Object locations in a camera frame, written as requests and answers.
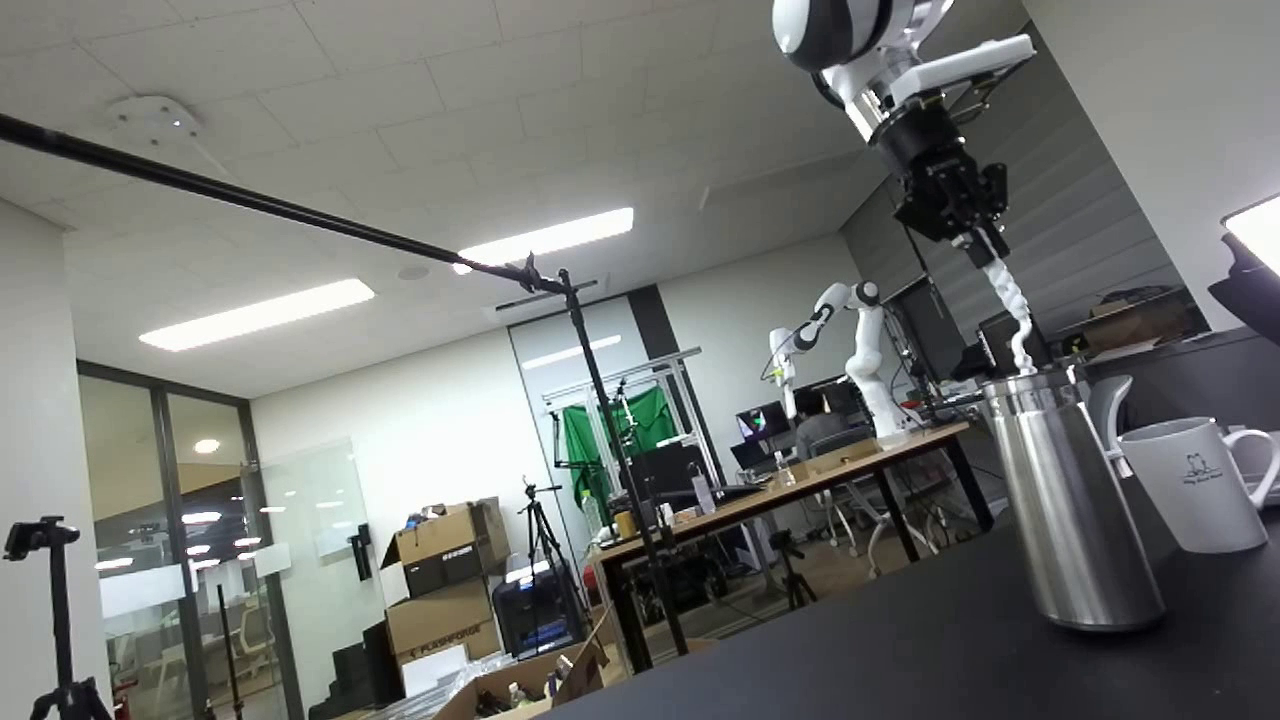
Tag white curved plastic piece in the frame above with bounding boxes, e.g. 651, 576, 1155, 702
1090, 374, 1140, 454

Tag white ceiling device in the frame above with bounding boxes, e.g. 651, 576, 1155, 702
109, 87, 207, 153

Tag white ceramic mug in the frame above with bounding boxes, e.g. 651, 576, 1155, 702
1117, 414, 1280, 562

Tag grey window blinds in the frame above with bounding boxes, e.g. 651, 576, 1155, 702
836, 55, 1212, 354

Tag bright panel lamp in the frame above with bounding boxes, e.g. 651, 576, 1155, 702
1204, 194, 1280, 354

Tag green cloth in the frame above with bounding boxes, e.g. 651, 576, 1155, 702
553, 401, 617, 514
608, 383, 684, 462

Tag black computer monitor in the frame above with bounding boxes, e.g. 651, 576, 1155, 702
976, 308, 1028, 379

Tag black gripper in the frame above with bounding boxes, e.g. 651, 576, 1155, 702
876, 98, 1019, 274

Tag long wooden desk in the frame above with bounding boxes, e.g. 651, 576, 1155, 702
593, 421, 1001, 676

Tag rectangular ceiling light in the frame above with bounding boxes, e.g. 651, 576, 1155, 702
138, 275, 381, 356
450, 204, 639, 280

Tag low open cardboard box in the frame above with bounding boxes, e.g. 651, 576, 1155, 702
434, 637, 611, 720

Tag black light stand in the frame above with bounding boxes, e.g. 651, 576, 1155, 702
558, 274, 696, 659

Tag glass partition door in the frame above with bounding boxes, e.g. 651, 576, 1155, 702
71, 356, 310, 720

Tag small black tripod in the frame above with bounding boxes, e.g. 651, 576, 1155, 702
516, 481, 582, 607

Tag closed cardboard box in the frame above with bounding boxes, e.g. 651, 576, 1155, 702
381, 576, 509, 668

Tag long black boom pole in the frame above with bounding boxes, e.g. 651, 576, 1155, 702
0, 112, 600, 299

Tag stainless steel flask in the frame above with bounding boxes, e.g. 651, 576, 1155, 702
982, 366, 1168, 637

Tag brown box on shelf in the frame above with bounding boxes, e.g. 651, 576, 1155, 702
1076, 283, 1208, 360

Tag black tripod with camera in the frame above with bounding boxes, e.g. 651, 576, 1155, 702
0, 514, 118, 720

